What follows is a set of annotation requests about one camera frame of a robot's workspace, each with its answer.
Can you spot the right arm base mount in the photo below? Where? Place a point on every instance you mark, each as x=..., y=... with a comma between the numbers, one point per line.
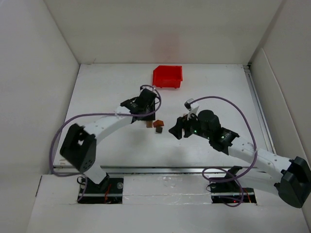
x=230, y=193

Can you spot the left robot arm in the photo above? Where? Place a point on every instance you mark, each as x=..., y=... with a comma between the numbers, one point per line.
x=80, y=143

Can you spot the aluminium rail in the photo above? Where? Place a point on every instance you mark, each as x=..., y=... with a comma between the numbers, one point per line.
x=260, y=114
x=144, y=170

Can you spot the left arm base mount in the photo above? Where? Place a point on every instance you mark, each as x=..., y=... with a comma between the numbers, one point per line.
x=89, y=193

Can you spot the aluminium front rail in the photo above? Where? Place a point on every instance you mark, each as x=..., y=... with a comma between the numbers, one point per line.
x=144, y=170

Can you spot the tan short wood block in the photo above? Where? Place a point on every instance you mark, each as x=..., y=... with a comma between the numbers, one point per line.
x=149, y=124

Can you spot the aluminium right rail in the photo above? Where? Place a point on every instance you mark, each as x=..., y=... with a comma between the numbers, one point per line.
x=260, y=114

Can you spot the reddish brown house block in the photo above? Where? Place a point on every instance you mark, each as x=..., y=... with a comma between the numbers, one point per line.
x=158, y=123

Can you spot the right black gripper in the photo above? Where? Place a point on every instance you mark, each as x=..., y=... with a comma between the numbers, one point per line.
x=185, y=126

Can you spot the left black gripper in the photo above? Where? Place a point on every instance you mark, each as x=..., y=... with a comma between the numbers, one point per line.
x=150, y=112

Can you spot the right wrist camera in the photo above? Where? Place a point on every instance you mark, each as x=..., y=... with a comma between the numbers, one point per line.
x=192, y=108

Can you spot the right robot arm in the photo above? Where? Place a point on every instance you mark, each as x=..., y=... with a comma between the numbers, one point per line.
x=290, y=179

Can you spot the red plastic bin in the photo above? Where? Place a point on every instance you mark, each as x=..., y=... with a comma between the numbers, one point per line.
x=167, y=76

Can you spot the dark brown small block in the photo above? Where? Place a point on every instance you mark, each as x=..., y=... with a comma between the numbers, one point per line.
x=159, y=129

